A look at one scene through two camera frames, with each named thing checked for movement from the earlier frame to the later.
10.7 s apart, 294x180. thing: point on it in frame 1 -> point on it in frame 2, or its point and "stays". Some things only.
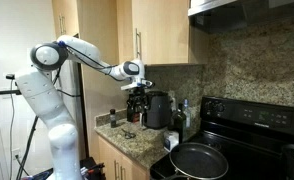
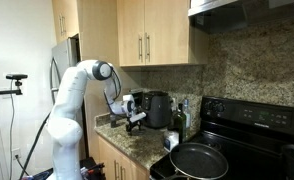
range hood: [220, 16] stays
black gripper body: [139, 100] -> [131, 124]
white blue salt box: [171, 139] stays
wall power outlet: [16, 154] stays
